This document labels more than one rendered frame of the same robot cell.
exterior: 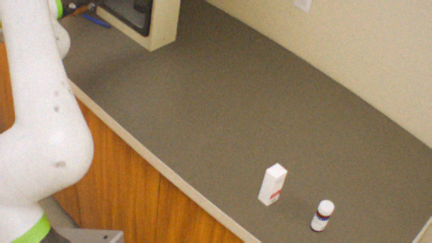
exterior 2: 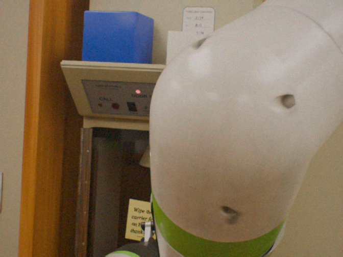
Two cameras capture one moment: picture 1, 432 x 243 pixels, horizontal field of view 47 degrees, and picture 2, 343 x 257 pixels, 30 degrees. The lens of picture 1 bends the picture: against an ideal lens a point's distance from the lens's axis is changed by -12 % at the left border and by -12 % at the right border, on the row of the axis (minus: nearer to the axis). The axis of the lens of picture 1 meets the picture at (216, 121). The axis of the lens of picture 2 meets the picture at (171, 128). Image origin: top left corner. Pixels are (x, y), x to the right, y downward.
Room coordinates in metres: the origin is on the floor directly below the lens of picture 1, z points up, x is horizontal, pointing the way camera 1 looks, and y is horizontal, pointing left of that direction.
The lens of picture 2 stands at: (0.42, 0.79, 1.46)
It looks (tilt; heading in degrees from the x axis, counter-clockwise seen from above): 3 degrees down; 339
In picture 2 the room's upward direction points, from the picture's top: 3 degrees clockwise
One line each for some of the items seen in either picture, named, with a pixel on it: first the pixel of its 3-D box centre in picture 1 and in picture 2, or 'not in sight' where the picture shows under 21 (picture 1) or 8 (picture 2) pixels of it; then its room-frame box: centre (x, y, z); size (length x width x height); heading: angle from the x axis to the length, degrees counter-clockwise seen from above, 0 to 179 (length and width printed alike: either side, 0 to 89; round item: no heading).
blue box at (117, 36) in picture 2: not in sight; (118, 39); (1.55, 0.47, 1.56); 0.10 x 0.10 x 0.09; 53
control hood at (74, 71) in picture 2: not in sight; (153, 93); (1.51, 0.41, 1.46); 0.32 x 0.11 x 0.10; 53
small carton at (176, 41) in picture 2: not in sight; (180, 49); (1.48, 0.37, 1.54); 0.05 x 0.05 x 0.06; 71
